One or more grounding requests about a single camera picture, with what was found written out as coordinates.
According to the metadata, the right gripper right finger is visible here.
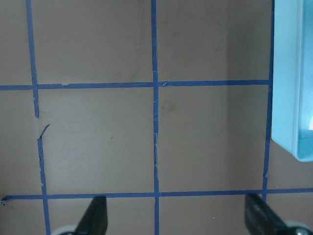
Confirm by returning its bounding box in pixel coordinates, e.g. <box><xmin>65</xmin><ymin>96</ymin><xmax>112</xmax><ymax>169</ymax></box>
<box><xmin>245</xmin><ymin>193</ymin><xmax>290</xmax><ymax>235</ymax></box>

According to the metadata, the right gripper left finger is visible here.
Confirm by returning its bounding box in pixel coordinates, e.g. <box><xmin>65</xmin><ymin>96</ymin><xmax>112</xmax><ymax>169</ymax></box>
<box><xmin>75</xmin><ymin>196</ymin><xmax>108</xmax><ymax>235</ymax></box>

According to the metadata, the teal plastic bin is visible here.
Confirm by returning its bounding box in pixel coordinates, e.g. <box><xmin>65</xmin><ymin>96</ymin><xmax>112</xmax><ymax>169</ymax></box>
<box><xmin>271</xmin><ymin>0</ymin><xmax>313</xmax><ymax>162</ymax></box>

